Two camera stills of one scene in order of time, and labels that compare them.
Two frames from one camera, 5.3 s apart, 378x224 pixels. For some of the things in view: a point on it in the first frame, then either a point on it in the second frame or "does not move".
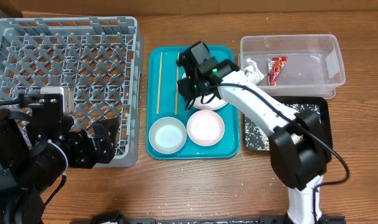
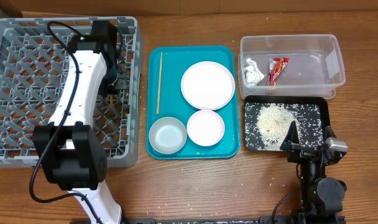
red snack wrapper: [275, 65] does not move
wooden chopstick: [177, 84] -> [111, 101]
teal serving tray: [163, 101] does not move
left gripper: [84, 149] -> [120, 84]
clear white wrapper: [252, 71] does not move
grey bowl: [167, 135] does not move
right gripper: [183, 88] -> [301, 153]
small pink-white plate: [205, 128] does not move
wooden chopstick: [159, 84] does not move
